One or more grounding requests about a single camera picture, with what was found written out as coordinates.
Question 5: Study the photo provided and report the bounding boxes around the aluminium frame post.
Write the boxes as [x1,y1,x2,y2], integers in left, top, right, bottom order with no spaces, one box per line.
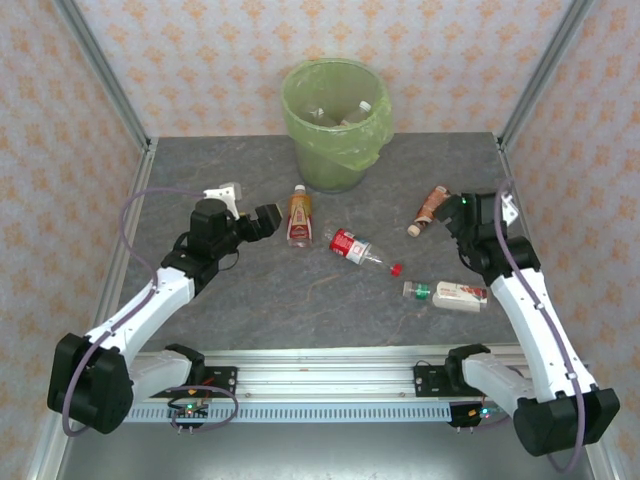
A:
[51,0,154,152]
[496,0,597,152]

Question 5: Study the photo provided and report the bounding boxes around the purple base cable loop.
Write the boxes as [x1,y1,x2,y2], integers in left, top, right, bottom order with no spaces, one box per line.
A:
[168,383,240,432]

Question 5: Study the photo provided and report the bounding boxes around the clear bottle red label red cap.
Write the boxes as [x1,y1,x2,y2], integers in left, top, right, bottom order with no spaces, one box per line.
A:
[327,227,404,278]

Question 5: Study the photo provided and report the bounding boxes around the amber drink bottle white cap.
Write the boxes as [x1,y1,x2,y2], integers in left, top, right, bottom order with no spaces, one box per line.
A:
[285,183,315,250]

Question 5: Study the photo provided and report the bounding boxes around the brown label bottle beige cap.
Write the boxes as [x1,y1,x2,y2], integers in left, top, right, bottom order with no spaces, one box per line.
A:
[406,184,454,238]

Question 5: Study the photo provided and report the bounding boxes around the small circuit board with LEDs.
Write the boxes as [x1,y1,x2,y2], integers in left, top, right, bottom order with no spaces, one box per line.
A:
[166,398,212,422]
[451,403,495,427]

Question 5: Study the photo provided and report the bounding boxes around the mesh waste bin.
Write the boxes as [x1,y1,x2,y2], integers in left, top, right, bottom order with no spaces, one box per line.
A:
[293,130,370,195]

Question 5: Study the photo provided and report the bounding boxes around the white label bottle green neck band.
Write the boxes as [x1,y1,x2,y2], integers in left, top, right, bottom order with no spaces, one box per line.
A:
[402,279,490,314]

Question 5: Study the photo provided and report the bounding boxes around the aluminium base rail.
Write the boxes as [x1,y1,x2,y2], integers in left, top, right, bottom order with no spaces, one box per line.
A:
[133,348,527,402]

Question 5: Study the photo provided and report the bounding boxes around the slotted white cable duct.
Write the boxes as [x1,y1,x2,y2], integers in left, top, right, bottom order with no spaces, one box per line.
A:
[121,401,457,425]

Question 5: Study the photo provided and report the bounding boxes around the clear crumpled plastic bottle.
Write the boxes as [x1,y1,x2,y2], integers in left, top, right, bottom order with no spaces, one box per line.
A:
[305,105,339,128]

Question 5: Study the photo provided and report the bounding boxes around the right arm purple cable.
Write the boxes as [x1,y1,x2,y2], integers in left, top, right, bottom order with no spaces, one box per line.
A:
[493,176,587,474]

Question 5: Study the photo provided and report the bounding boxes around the clear bottle white red label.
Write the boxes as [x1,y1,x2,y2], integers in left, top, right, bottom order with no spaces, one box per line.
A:
[339,100,374,127]

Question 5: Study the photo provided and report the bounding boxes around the green plastic bin bag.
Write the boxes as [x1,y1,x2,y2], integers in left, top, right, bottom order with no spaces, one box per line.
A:
[280,57,395,174]

